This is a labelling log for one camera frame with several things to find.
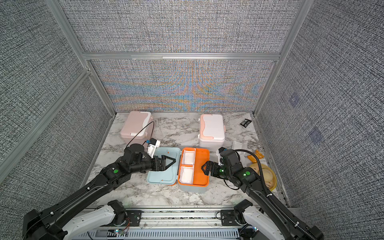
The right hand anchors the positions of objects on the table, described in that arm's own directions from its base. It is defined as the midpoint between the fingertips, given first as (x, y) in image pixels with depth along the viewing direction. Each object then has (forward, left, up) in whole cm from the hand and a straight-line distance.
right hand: (208, 166), depth 76 cm
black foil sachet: (+41, -32, -14) cm, 54 cm away
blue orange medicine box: (-2, +11, -4) cm, 12 cm away
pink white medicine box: (+25, +42, -1) cm, 49 cm away
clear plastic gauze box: (+21, -22, -16) cm, 34 cm away
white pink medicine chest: (+22, -4, 0) cm, 22 cm away
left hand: (0, +17, +7) cm, 18 cm away
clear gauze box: (+7, +10, -4) cm, 13 cm away
